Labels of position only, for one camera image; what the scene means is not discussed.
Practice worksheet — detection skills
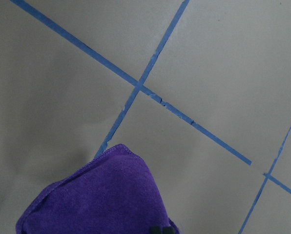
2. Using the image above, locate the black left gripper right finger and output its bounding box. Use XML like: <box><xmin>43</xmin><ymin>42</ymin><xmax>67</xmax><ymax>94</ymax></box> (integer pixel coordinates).
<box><xmin>163</xmin><ymin>226</ymin><xmax>174</xmax><ymax>234</ymax></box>

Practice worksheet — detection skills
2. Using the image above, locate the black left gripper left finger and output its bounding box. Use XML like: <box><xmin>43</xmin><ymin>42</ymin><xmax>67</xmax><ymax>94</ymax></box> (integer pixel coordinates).
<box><xmin>149</xmin><ymin>226</ymin><xmax>162</xmax><ymax>234</ymax></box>

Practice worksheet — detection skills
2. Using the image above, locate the purple towel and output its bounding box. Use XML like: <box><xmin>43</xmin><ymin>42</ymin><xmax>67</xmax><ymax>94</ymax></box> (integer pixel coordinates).
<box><xmin>16</xmin><ymin>144</ymin><xmax>179</xmax><ymax>234</ymax></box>

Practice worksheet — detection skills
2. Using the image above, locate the brown paper table cover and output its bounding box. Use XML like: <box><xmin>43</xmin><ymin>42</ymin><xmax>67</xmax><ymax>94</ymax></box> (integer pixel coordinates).
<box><xmin>0</xmin><ymin>0</ymin><xmax>291</xmax><ymax>234</ymax></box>

